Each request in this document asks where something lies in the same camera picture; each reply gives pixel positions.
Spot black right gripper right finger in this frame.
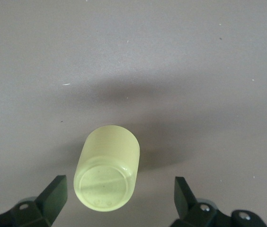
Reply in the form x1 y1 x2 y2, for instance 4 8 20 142
170 176 267 227

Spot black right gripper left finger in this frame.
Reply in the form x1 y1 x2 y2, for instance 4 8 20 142
0 175 68 227

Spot yellow plastic cup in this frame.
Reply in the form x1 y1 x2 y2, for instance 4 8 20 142
73 125 141 213

